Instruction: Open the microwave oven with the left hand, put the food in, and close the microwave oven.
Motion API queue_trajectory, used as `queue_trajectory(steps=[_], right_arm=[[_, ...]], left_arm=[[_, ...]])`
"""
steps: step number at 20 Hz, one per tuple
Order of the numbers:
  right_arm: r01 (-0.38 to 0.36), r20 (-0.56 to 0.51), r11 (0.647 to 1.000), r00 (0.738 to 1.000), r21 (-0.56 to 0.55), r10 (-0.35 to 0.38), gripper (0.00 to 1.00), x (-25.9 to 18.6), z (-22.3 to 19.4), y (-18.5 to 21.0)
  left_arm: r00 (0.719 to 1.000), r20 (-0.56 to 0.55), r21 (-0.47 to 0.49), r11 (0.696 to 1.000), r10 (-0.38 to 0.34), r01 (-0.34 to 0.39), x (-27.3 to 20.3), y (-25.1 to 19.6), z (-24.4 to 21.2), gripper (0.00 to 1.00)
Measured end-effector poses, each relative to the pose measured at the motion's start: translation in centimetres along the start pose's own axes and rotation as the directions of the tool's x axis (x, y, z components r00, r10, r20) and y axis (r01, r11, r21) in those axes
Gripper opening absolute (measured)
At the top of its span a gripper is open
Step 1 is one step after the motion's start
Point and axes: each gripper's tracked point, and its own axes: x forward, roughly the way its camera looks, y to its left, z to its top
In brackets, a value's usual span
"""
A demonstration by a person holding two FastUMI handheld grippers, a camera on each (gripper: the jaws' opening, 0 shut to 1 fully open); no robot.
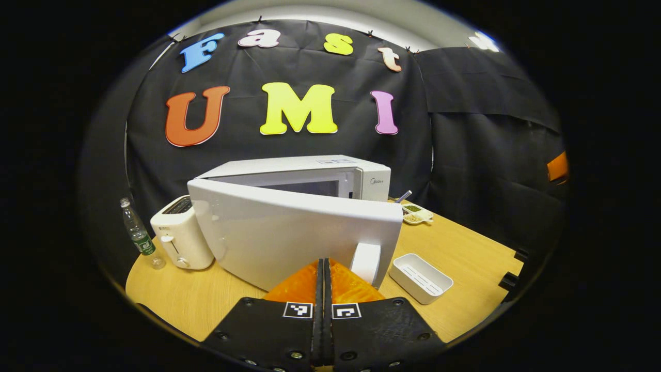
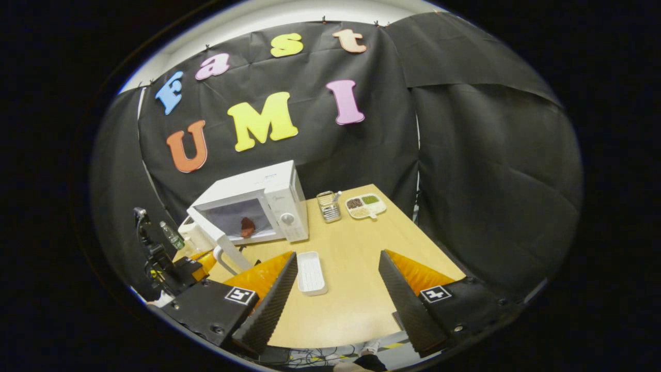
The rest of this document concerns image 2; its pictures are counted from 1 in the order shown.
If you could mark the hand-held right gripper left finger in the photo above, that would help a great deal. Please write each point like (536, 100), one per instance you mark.
(268, 310)

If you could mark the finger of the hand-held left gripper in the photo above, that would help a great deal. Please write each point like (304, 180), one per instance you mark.
(206, 263)

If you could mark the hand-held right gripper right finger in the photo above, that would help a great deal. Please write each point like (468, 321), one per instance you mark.
(410, 310)

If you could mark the brown meat piece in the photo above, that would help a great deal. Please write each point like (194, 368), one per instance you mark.
(248, 227)

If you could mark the white microwave oven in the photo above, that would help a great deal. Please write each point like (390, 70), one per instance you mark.
(281, 191)

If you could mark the white toaster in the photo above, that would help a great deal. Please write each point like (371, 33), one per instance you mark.
(191, 235)

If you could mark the clear plastic water bottle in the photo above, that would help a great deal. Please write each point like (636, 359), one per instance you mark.
(172, 236)

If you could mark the white rectangular tray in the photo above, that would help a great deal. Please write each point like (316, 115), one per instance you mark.
(311, 273)

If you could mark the divided dish of grains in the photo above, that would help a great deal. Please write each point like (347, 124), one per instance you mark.
(366, 205)

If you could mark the black backdrop cloth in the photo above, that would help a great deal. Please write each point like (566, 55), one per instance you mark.
(490, 155)

